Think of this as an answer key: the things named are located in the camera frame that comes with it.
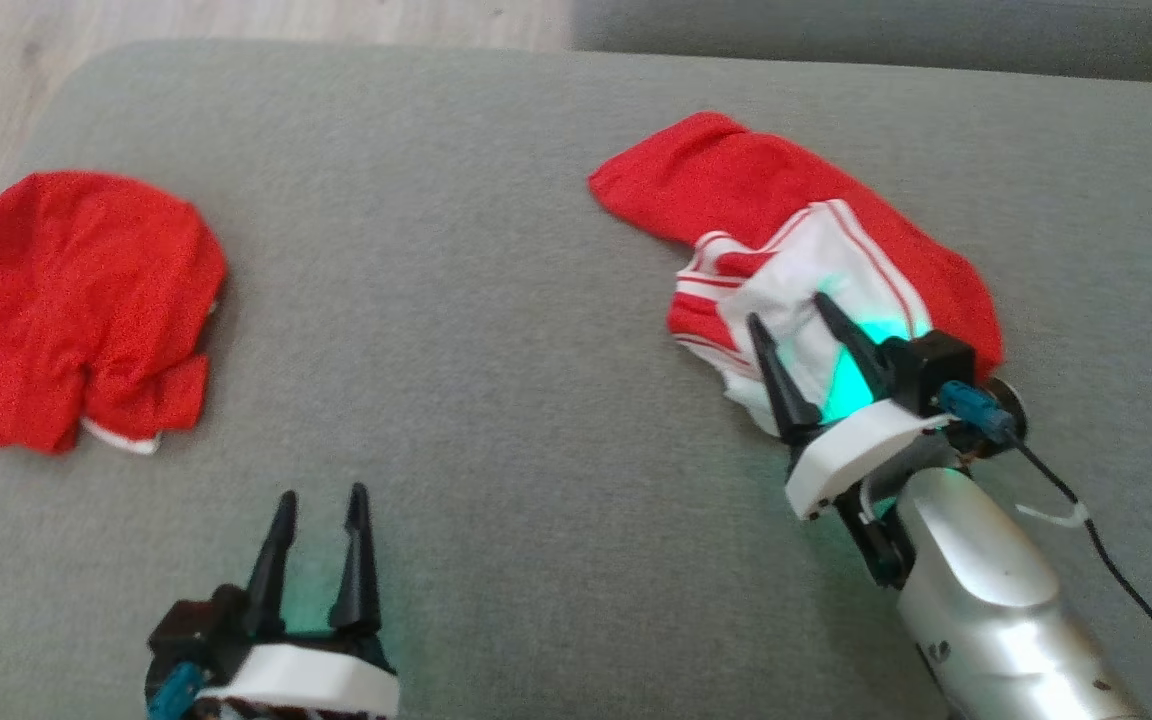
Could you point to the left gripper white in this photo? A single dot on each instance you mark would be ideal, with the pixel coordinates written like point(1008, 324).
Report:
point(316, 680)

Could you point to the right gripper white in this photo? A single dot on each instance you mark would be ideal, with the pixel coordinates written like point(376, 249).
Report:
point(851, 450)

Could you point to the red white striped basketball jersey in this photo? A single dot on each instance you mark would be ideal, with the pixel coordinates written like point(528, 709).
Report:
point(736, 180)

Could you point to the red shorts with white band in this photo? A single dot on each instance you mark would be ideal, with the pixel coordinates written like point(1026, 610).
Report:
point(76, 280)

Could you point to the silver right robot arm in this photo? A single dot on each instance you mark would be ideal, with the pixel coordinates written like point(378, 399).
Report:
point(996, 610)

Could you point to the right wrist blue connector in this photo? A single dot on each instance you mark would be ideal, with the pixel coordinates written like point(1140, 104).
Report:
point(976, 410)

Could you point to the wrist blue connector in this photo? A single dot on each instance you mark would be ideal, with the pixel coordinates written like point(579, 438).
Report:
point(976, 410)
point(174, 692)

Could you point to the left wrist blue connector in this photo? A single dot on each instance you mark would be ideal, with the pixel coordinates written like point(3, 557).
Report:
point(174, 692)

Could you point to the large grey sofa ottoman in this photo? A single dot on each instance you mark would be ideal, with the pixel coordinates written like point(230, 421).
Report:
point(536, 300)

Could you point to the grey sofa seat section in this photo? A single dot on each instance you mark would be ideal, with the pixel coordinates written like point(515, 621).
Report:
point(836, 30)

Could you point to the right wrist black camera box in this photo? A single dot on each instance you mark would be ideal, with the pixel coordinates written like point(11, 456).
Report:
point(931, 368)

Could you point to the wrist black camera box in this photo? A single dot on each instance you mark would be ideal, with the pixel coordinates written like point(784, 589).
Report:
point(931, 368)
point(198, 625)

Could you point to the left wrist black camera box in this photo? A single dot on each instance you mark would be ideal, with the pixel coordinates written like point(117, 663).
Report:
point(198, 625)

